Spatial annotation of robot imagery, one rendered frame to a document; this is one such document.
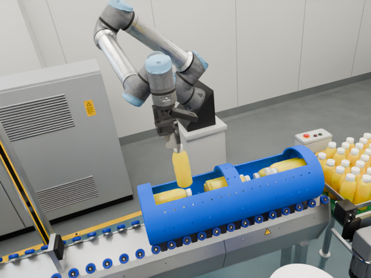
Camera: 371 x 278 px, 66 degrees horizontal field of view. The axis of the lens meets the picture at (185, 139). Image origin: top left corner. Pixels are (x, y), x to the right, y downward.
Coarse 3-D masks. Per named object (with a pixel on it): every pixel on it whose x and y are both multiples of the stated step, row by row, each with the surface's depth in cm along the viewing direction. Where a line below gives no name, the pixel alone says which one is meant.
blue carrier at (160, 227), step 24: (216, 168) 143; (240, 168) 154; (312, 168) 135; (144, 192) 127; (192, 192) 152; (216, 192) 127; (240, 192) 128; (264, 192) 130; (288, 192) 133; (312, 192) 137; (144, 216) 121; (168, 216) 122; (192, 216) 124; (216, 216) 127; (240, 216) 132; (168, 240) 131
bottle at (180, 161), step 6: (174, 156) 116; (180, 156) 115; (186, 156) 117; (174, 162) 117; (180, 162) 116; (186, 162) 117; (174, 168) 119; (180, 168) 117; (186, 168) 118; (180, 174) 119; (186, 174) 119; (180, 180) 121; (186, 180) 121; (192, 180) 124; (180, 186) 123; (186, 186) 122
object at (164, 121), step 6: (156, 108) 104; (162, 108) 103; (168, 108) 103; (156, 114) 107; (162, 114) 106; (168, 114) 106; (156, 120) 107; (162, 120) 107; (168, 120) 107; (174, 120) 107; (156, 126) 107; (162, 126) 106; (168, 126) 107; (174, 126) 107; (162, 132) 108; (168, 132) 109
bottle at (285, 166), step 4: (296, 160) 144; (300, 160) 144; (304, 160) 143; (280, 164) 142; (284, 164) 141; (288, 164) 141; (292, 164) 141; (296, 164) 141; (300, 164) 142; (304, 164) 142; (276, 168) 141; (280, 168) 141; (284, 168) 140; (288, 168) 140; (292, 168) 141
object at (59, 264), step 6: (54, 234) 131; (54, 240) 128; (60, 240) 131; (54, 246) 126; (60, 246) 129; (48, 252) 124; (54, 252) 125; (60, 252) 128; (54, 258) 126; (60, 258) 128; (54, 264) 128; (60, 264) 129; (60, 270) 130
